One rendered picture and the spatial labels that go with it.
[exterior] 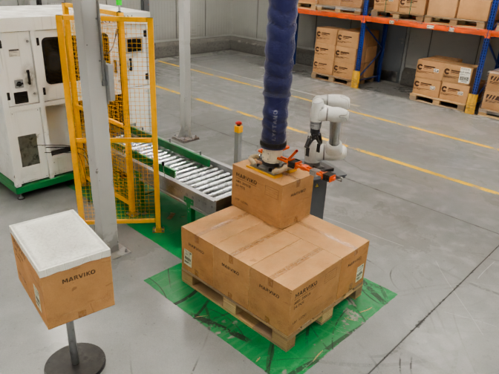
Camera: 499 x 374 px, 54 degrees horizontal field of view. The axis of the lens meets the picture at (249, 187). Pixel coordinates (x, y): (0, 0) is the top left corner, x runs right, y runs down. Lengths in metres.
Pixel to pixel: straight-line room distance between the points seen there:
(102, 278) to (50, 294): 0.30
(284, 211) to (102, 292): 1.69
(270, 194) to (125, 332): 1.56
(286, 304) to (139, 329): 1.16
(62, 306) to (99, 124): 1.79
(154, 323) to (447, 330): 2.29
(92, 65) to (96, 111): 0.37
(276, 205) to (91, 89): 1.77
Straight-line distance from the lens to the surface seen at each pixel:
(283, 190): 3.98
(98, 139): 4.35
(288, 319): 3.59
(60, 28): 4.63
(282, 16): 3.86
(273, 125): 4.03
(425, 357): 4.01
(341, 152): 4.74
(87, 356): 3.78
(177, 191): 4.85
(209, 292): 4.26
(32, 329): 4.16
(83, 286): 3.04
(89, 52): 4.17
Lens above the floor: 2.56
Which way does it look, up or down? 25 degrees down
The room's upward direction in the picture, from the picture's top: 3 degrees clockwise
